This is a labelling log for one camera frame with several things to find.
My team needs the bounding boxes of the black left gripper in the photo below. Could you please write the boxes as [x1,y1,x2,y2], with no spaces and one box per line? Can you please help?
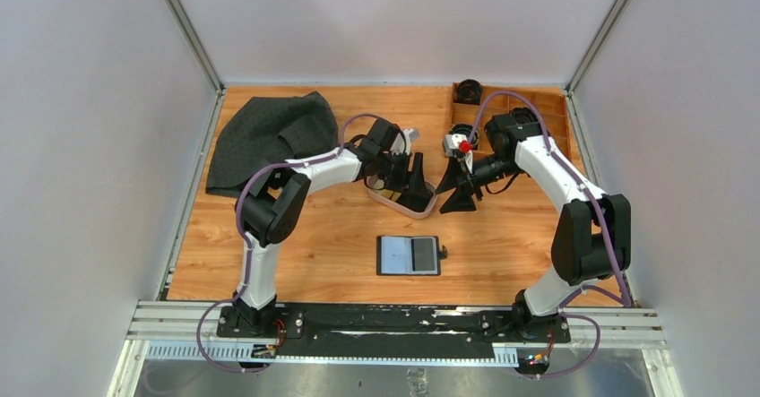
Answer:
[376,151,428,197]

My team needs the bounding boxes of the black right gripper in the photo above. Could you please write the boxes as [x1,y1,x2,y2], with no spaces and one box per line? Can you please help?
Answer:
[436,153,524,214]

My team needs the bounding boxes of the pink oval plastic tray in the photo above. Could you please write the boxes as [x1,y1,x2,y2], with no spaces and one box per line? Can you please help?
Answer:
[365,176,438,220]

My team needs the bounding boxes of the black leather card holder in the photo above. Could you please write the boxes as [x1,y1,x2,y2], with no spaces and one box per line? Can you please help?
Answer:
[376,235,448,276]

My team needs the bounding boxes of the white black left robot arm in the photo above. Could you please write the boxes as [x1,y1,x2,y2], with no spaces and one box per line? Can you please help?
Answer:
[231,117,436,337]

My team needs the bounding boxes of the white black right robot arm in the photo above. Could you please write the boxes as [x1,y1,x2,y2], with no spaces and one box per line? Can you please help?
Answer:
[436,108,633,341]

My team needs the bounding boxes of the rolled dark belt top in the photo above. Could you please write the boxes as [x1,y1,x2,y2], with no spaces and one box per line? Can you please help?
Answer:
[453,79,483,106]

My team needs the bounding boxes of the wooden compartment organizer box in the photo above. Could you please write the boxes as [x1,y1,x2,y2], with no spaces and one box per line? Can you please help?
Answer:
[445,82,575,158]

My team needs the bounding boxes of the dark green dotted cloth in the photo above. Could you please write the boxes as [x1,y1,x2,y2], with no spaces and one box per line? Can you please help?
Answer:
[205,91,338,198]

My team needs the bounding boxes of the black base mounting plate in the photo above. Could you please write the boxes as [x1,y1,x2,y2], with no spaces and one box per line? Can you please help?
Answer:
[215,303,571,359]

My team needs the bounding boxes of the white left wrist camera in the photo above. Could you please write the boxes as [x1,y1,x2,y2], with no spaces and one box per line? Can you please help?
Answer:
[390,128,419,156]

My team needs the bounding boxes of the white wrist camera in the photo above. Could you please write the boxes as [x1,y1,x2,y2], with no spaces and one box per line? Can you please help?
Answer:
[390,128,419,156]
[442,134,473,171]

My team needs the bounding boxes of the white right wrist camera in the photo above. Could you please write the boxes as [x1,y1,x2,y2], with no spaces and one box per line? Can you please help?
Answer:
[442,134,473,171]

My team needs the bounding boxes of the aluminium frame rail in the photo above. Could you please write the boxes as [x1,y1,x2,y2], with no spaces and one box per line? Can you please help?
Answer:
[108,301,683,396]

